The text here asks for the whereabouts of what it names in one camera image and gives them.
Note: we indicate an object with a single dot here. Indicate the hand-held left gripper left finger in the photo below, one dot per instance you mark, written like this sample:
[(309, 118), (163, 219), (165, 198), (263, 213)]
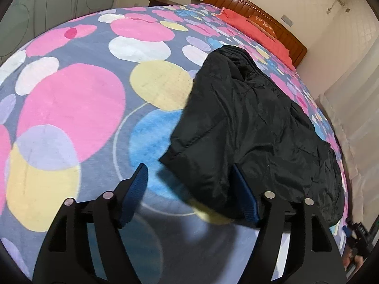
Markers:
[(134, 193)]

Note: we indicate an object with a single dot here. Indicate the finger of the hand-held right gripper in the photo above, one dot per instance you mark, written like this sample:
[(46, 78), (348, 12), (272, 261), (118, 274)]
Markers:
[(348, 231)]

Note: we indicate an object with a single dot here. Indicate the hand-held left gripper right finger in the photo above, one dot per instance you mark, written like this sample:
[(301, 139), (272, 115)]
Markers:
[(244, 196)]

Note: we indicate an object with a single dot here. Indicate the black puffer jacket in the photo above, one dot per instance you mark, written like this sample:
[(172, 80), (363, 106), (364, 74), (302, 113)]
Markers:
[(251, 124)]

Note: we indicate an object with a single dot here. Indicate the person's right hand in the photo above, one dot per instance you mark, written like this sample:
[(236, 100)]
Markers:
[(353, 262)]

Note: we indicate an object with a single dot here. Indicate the long cream curtain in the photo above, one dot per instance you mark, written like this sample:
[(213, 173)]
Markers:
[(352, 130)]

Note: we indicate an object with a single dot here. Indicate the dotted colourful bed sheet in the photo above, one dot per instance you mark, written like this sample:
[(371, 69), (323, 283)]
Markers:
[(74, 100)]

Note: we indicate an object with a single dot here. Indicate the orange-brown printed cushion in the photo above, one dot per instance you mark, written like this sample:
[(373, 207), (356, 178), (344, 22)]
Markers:
[(263, 25)]

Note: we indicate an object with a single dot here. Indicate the red quilted pillow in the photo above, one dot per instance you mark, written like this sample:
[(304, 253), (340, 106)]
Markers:
[(237, 20)]

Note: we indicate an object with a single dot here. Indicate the wooden bed headboard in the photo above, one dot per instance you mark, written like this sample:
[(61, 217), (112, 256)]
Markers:
[(234, 1)]

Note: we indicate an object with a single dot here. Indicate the wooden nightstand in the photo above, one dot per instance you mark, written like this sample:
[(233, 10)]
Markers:
[(174, 2)]

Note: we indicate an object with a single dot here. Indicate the frosted glass wardrobe door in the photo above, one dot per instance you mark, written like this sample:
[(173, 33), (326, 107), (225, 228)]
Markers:
[(59, 6)]

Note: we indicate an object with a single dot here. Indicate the air conditioner pipe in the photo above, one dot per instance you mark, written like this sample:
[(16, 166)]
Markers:
[(337, 3)]

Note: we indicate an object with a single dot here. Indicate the white wall switch plate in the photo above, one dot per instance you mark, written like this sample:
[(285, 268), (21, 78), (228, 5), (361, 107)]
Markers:
[(287, 20)]

